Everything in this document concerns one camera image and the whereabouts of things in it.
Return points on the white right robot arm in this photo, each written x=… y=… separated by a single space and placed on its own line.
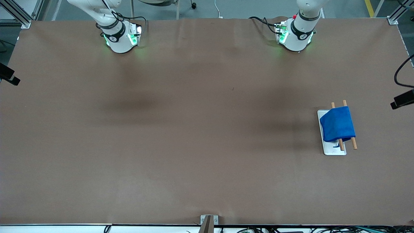
x=119 y=43

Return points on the chair base with castor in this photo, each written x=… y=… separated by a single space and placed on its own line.
x=193 y=5

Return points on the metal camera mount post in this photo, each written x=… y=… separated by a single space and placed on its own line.
x=207 y=225

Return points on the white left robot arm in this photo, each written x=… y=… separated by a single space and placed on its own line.
x=297 y=40

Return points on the brown table cover sheet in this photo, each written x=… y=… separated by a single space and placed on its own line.
x=207 y=168

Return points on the blue microfibre towel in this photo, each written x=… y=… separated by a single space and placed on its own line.
x=338 y=124

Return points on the aluminium frame post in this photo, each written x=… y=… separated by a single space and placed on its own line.
x=19 y=16
x=396 y=17

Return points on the white rack with wooden rods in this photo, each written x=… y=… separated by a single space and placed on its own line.
x=330 y=150

